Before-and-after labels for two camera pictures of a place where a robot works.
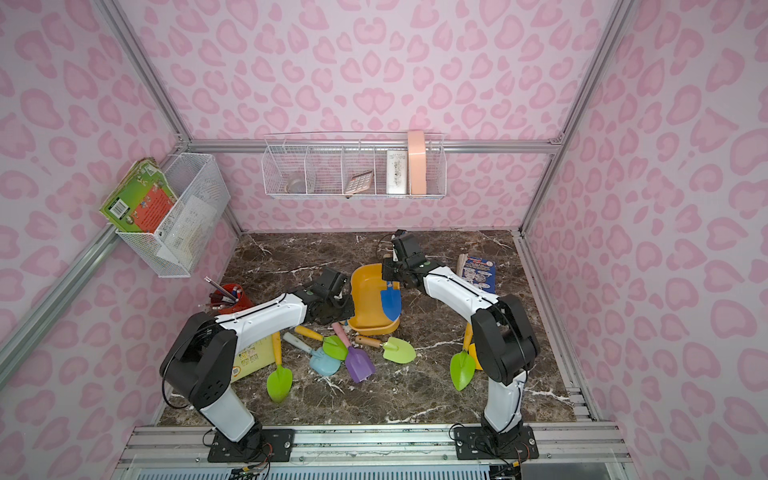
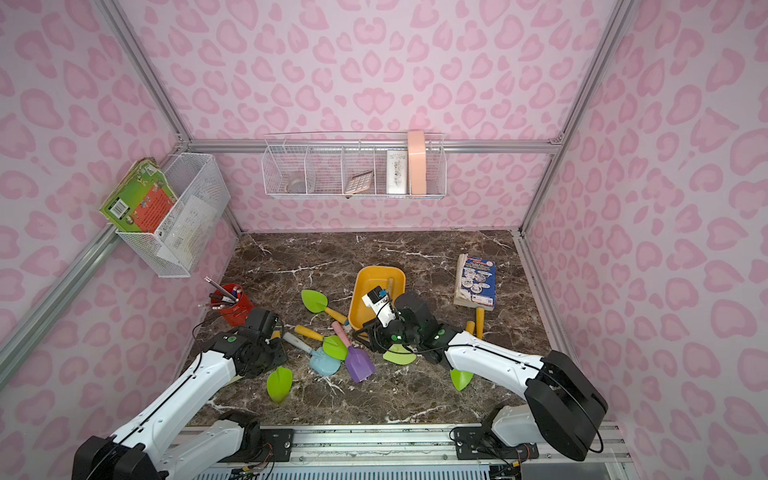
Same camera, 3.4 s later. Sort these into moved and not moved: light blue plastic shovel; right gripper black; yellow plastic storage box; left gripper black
Moved: right gripper black; left gripper black
Not moved: yellow plastic storage box; light blue plastic shovel
